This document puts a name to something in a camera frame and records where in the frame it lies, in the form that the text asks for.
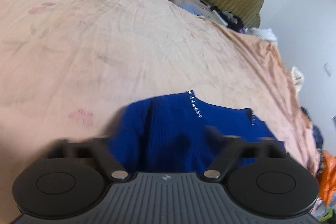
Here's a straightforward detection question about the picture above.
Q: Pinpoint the blue knit sweater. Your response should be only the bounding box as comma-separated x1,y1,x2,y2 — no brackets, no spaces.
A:
108,90,274,175

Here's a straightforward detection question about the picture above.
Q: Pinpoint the white crumpled quilt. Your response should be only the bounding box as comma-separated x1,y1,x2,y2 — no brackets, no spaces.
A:
247,28,304,95

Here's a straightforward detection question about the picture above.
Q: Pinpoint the orange plastic bag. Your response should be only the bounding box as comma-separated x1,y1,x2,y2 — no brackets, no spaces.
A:
317,150,335,205

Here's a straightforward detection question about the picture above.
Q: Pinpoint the pink floral bed sheet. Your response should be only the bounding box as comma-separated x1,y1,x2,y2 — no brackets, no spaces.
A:
1,0,319,223

